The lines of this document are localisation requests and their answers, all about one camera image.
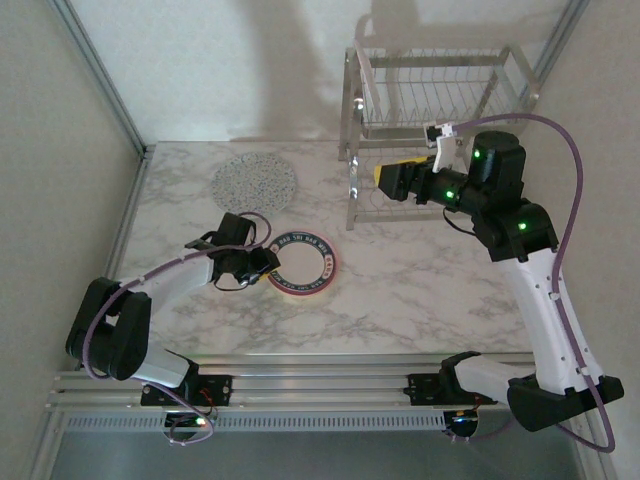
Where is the tan plate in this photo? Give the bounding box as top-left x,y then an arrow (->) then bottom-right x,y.
272,287 -> 331,306

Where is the blue speckled plate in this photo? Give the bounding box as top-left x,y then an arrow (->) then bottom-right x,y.
210,152 -> 298,215

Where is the steel two-tier dish rack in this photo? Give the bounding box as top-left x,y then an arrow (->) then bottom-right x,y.
338,14 -> 542,232

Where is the circuit board with LED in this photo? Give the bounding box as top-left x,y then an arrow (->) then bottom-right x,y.
163,410 -> 214,447
443,409 -> 482,445

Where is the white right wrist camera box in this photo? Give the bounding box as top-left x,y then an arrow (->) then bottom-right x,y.
423,121 -> 460,174

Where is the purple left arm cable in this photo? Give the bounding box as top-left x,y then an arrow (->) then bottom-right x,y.
82,211 -> 274,447

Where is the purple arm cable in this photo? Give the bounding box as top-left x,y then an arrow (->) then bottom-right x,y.
449,112 -> 617,455
82,211 -> 274,447

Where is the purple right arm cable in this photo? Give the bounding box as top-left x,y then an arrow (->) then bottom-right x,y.
449,112 -> 617,455

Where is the aluminium table side rail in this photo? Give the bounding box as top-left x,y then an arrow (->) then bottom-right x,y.
104,148 -> 154,282

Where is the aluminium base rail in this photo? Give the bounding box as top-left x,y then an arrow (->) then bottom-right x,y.
47,352 -> 594,414

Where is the grey slotted cable duct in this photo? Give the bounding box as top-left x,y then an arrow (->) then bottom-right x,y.
62,411 -> 447,434

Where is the aluminium corner post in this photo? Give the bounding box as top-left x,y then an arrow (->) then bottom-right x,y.
47,0 -> 157,160
527,0 -> 594,99

